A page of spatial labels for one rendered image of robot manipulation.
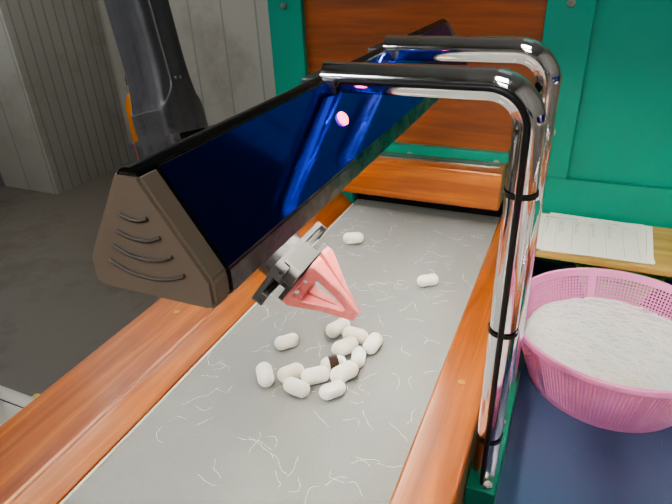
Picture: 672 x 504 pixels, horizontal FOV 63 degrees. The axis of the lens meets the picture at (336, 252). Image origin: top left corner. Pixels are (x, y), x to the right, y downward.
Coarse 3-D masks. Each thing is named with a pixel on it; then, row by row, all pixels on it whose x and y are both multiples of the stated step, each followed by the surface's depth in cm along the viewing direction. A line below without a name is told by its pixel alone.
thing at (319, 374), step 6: (318, 366) 66; (324, 366) 66; (306, 372) 65; (312, 372) 65; (318, 372) 65; (324, 372) 65; (306, 378) 65; (312, 378) 65; (318, 378) 65; (324, 378) 65; (312, 384) 65
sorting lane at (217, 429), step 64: (384, 256) 93; (448, 256) 92; (256, 320) 78; (320, 320) 77; (384, 320) 77; (448, 320) 76; (192, 384) 67; (256, 384) 66; (320, 384) 66; (384, 384) 65; (128, 448) 58; (192, 448) 58; (256, 448) 58; (320, 448) 57; (384, 448) 57
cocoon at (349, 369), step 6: (348, 360) 66; (336, 366) 66; (342, 366) 65; (348, 366) 65; (354, 366) 66; (330, 372) 65; (336, 372) 65; (342, 372) 65; (348, 372) 65; (354, 372) 65; (330, 378) 65; (336, 378) 65; (342, 378) 65; (348, 378) 65
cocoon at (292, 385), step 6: (288, 378) 64; (294, 378) 64; (288, 384) 64; (294, 384) 63; (300, 384) 63; (306, 384) 63; (288, 390) 64; (294, 390) 63; (300, 390) 63; (306, 390) 63; (300, 396) 63
